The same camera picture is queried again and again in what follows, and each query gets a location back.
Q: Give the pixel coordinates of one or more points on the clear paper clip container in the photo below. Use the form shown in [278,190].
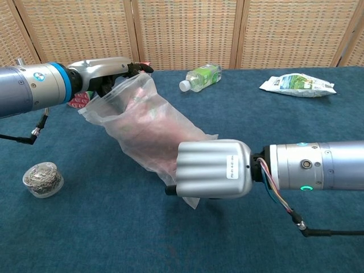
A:
[43,180]

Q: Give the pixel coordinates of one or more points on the pink floral cloth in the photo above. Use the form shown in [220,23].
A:
[153,128]

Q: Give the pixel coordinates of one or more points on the teal felt table cover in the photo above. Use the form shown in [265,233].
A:
[113,227]

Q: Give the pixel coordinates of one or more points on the blue cookie box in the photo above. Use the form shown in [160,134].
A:
[142,62]

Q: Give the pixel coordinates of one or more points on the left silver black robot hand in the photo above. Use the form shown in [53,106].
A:
[99,69]

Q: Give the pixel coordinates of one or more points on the white green snack pouch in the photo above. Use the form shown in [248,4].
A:
[298,85]

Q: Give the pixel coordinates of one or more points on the wicker folding screen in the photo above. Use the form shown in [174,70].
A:
[185,31]

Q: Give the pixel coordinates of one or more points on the transparent plastic zip bag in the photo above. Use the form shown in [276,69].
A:
[136,85]

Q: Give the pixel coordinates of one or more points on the green chips can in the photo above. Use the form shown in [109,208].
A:
[79,102]

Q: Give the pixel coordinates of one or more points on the clear bottle green label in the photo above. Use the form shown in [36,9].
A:
[203,76]

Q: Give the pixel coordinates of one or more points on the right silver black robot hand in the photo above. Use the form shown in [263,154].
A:
[210,167]

